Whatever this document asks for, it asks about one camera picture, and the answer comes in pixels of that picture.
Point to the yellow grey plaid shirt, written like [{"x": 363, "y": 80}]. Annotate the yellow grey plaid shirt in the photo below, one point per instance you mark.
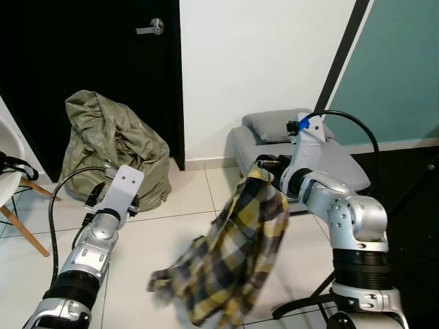
[{"x": 233, "y": 253}]

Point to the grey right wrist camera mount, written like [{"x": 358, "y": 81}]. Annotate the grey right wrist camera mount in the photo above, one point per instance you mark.
[{"x": 309, "y": 147}]

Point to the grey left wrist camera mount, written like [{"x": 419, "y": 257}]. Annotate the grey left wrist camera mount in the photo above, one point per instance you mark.
[{"x": 125, "y": 188}]

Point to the white chair wooden legs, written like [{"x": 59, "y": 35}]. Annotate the white chair wooden legs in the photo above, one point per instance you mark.
[{"x": 27, "y": 233}]

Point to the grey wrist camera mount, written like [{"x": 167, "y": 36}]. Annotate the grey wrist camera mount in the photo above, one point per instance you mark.
[
  {"x": 309, "y": 147},
  {"x": 125, "y": 188}
]

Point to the black door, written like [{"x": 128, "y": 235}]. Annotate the black door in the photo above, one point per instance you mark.
[{"x": 68, "y": 48}]

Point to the olive green sack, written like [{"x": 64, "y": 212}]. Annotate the olive green sack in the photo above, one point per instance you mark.
[{"x": 116, "y": 144}]

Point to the grey cushion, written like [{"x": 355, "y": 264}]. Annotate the grey cushion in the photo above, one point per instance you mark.
[{"x": 271, "y": 127}]

